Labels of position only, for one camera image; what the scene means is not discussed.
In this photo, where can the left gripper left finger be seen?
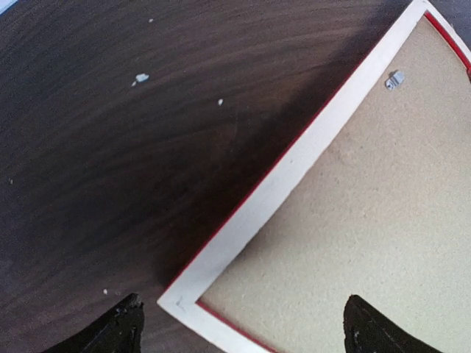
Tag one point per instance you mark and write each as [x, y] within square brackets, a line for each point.
[118, 330]

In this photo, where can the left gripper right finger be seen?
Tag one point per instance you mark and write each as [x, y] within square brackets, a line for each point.
[368, 330]

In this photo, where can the wooden picture frame red edge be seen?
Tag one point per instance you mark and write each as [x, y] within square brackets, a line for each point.
[180, 299]

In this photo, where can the brown backing board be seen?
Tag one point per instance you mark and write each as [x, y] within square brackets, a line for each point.
[384, 213]

